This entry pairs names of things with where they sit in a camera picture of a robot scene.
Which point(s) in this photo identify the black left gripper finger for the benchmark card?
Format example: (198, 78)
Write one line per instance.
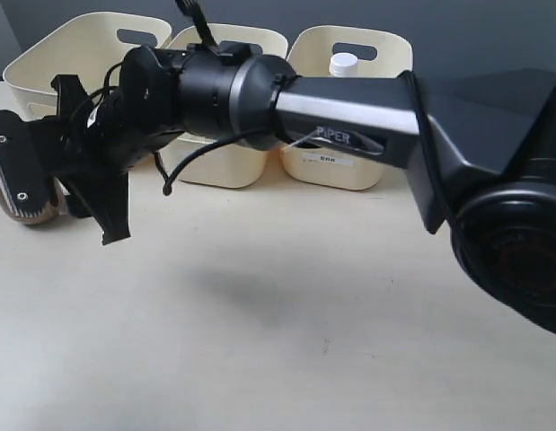
(106, 201)

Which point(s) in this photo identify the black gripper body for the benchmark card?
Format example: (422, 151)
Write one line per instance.
(92, 134)

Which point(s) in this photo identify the brown wooden cup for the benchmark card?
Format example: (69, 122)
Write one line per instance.
(49, 212)

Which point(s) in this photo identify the clear bottle white cap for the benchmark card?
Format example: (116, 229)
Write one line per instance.
(343, 65)

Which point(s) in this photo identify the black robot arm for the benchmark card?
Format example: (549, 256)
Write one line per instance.
(479, 153)

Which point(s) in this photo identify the left cream plastic bin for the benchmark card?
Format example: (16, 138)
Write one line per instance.
(87, 46)

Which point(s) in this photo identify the cream plastic bin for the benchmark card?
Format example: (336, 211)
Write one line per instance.
(87, 46)
(231, 167)
(380, 54)

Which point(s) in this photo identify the middle cream plastic bin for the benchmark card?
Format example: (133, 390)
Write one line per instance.
(231, 167)

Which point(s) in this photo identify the right cream plastic bin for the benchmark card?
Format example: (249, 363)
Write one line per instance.
(380, 54)

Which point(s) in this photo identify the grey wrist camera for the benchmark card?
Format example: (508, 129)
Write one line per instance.
(23, 179)

